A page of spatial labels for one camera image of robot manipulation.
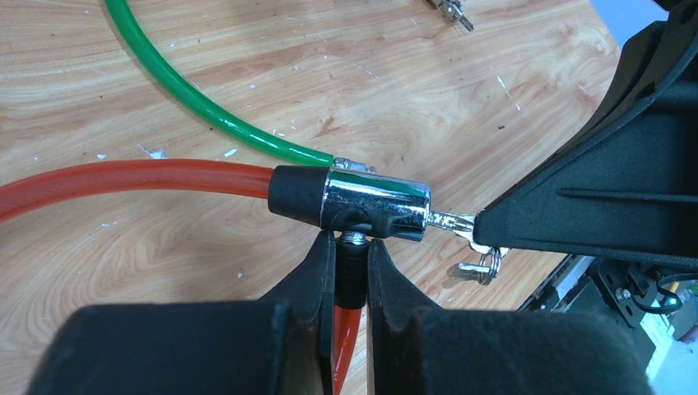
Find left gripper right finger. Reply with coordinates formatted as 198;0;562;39
367;239;652;394

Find red cable lock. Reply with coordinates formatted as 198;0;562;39
1;159;432;394

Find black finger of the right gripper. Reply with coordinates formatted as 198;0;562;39
566;1;697;159

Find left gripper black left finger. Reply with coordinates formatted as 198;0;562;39
28;231;336;394

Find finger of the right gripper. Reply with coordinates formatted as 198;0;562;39
474;113;697;271

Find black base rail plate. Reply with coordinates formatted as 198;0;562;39
519;255;649;328

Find green cable lock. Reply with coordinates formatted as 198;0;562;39
105;1;376;174

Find keys for green lock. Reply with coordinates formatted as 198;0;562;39
428;0;475;32

